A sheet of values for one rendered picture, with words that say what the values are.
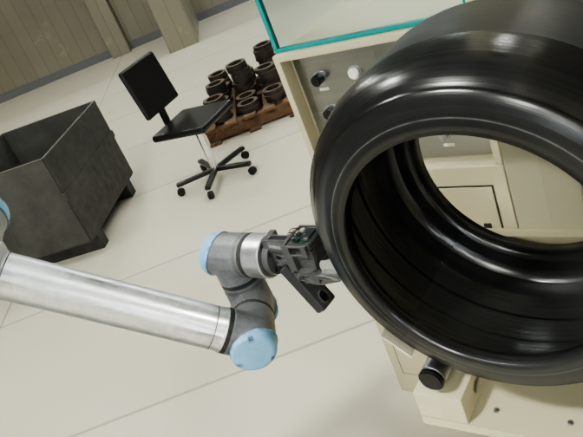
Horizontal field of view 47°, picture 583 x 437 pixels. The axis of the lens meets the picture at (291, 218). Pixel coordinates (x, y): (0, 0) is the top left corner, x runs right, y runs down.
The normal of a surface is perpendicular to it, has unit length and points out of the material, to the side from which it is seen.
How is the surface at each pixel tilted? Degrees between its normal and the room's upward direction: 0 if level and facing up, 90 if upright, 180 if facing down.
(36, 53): 90
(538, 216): 90
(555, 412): 0
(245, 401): 0
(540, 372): 100
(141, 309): 66
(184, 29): 90
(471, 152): 90
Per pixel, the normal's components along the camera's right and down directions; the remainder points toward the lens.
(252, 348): 0.17, 0.48
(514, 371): -0.41, 0.71
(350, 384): -0.35, -0.82
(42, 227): -0.06, 0.50
